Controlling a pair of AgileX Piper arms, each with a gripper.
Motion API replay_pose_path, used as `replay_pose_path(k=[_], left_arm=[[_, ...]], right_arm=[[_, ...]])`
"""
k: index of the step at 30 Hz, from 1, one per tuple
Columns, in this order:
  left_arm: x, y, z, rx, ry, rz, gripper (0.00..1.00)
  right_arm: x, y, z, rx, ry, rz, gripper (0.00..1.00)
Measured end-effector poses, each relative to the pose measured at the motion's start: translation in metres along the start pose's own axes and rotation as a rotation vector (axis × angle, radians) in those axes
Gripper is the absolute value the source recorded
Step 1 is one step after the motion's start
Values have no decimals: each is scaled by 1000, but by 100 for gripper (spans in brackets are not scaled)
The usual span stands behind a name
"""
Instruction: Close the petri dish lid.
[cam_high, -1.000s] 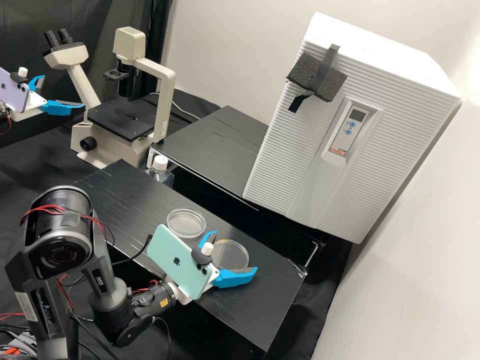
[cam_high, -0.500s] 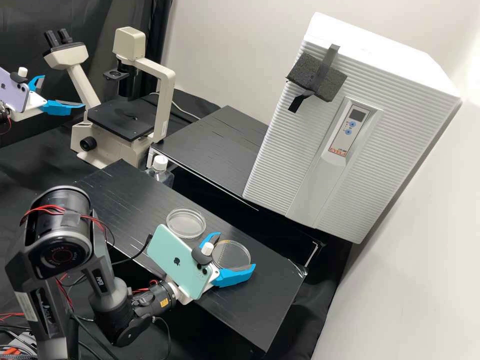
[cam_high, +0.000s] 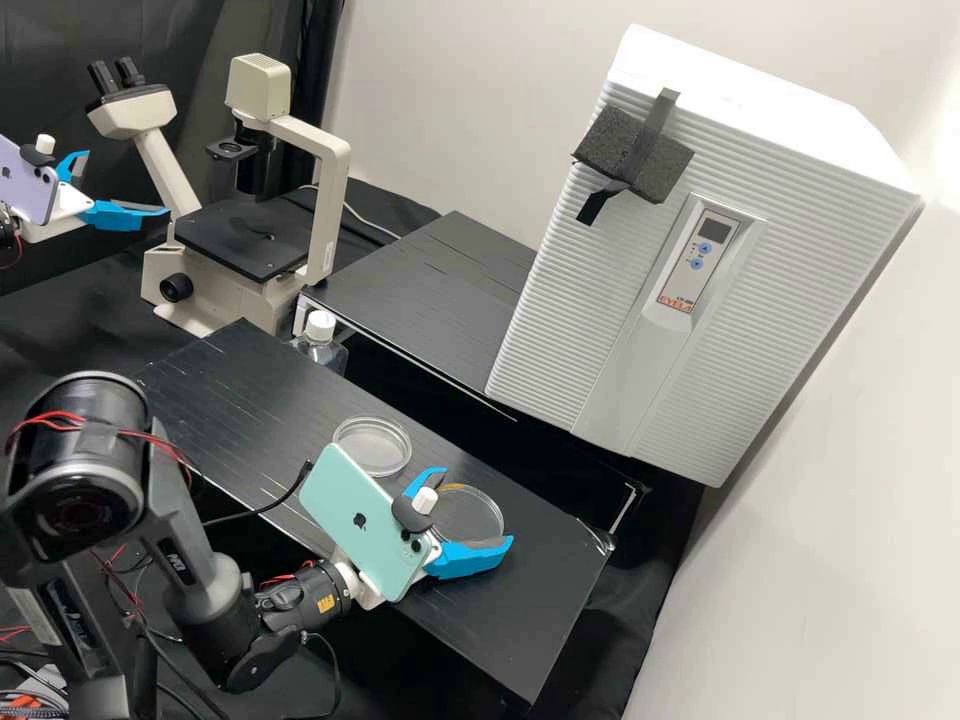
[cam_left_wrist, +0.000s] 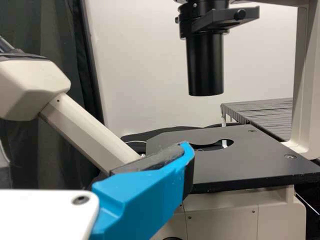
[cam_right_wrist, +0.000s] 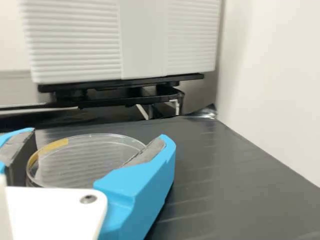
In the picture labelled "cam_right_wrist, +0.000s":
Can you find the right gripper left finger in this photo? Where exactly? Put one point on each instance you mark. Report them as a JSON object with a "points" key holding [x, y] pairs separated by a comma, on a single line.
{"points": [[15, 142]]}

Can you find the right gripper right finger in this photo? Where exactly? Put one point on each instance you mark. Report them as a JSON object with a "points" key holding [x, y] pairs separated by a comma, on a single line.
{"points": [[140, 190]]}

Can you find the petri dish lid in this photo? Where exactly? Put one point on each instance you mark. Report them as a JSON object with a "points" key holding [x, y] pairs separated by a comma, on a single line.
{"points": [[82, 160]]}

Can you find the petri dish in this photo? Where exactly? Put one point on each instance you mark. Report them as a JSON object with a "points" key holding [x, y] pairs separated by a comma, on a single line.
{"points": [[31, 182]]}

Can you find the black platform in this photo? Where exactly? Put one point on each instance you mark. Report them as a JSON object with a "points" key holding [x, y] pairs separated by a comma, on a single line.
{"points": [[112, 100], [225, 175]]}

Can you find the incubator door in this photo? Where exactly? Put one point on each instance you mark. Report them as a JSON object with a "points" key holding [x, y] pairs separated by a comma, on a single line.
{"points": [[100, 37]]}

